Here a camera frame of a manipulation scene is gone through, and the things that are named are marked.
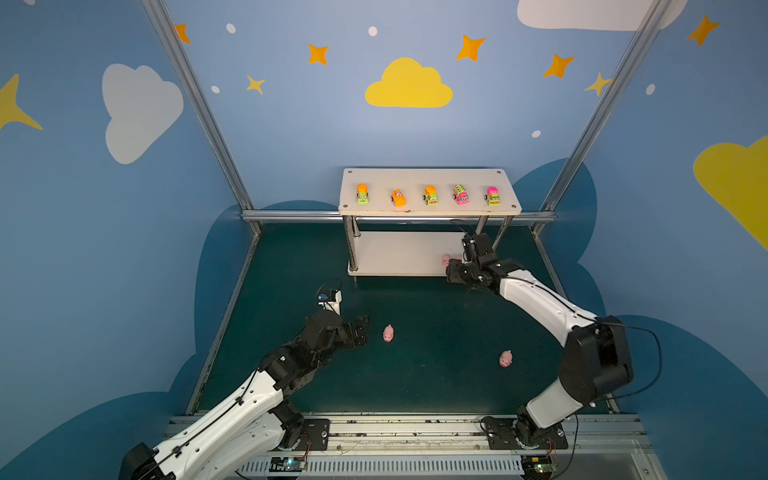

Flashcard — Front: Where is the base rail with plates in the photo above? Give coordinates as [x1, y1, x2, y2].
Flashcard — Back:
[199, 413, 666, 479]

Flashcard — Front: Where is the aluminium cage frame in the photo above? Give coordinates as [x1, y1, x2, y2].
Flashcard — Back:
[160, 1, 651, 414]

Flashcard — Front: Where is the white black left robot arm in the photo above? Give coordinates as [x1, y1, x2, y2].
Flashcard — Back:
[118, 309, 370, 479]

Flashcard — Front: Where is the orange yellow toy car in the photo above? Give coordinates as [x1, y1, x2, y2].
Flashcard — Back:
[391, 190, 407, 207]

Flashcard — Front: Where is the pink drum green toy truck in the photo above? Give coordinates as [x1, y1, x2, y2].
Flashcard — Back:
[485, 186, 501, 206]

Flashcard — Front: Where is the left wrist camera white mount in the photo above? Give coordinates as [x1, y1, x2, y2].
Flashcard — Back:
[316, 289, 342, 316]

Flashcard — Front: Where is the white two-tier shelf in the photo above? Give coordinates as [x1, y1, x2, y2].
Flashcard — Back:
[338, 167, 522, 277]

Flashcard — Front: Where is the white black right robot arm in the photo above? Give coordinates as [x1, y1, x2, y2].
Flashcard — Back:
[446, 233, 634, 449]

